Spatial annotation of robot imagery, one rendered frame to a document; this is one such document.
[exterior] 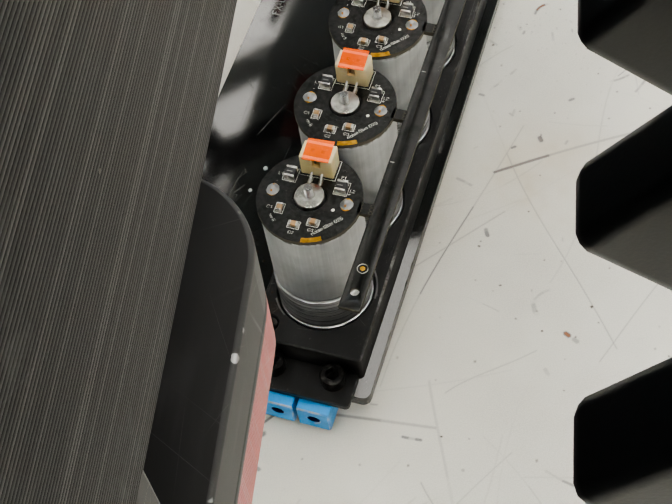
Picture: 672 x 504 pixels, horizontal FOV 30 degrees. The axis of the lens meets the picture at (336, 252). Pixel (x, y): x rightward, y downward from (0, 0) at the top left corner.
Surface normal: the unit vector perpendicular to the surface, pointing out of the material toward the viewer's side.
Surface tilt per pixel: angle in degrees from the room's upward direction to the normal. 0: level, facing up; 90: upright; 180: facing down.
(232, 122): 0
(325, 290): 90
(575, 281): 0
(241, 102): 0
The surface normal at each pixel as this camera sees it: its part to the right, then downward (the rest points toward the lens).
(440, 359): -0.09, -0.52
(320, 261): 0.18, 0.83
